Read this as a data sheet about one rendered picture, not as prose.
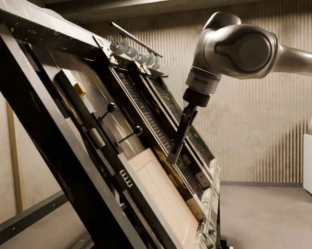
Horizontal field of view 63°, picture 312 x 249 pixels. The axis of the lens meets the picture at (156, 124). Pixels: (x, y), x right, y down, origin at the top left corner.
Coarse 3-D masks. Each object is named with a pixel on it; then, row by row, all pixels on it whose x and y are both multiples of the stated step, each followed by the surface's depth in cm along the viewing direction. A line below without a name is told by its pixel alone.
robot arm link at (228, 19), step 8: (216, 16) 65; (224, 16) 63; (232, 16) 63; (208, 24) 65; (216, 24) 64; (224, 24) 63; (232, 24) 63; (208, 32) 63; (200, 40) 66; (200, 48) 64; (200, 56) 65; (192, 64) 70; (200, 64) 67; (216, 72) 67
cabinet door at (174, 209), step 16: (144, 160) 125; (144, 176) 115; (160, 176) 131; (160, 192) 120; (176, 192) 136; (160, 208) 111; (176, 208) 124; (176, 224) 115; (192, 224) 129; (192, 240) 118
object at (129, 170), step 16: (64, 80) 104; (80, 96) 103; (80, 112) 103; (96, 128) 102; (112, 160) 101; (128, 176) 100; (144, 192) 102; (144, 208) 100; (160, 224) 99; (176, 240) 101
